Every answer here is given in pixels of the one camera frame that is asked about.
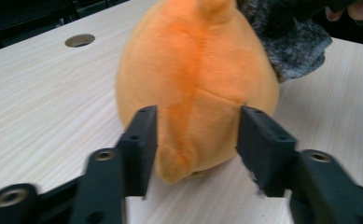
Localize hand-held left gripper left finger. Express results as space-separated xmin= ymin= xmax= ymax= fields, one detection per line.
xmin=117 ymin=105 xmax=159 ymax=199

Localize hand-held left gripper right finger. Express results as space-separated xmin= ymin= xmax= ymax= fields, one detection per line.
xmin=236 ymin=105 xmax=299 ymax=198

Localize orange plush toy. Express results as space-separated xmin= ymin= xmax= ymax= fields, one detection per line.
xmin=115 ymin=0 xmax=281 ymax=185

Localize grey fuzzy cloth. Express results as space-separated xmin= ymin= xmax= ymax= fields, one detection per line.
xmin=236 ymin=0 xmax=333 ymax=84

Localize round table cable hole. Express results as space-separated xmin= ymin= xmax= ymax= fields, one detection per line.
xmin=64 ymin=33 xmax=96 ymax=49

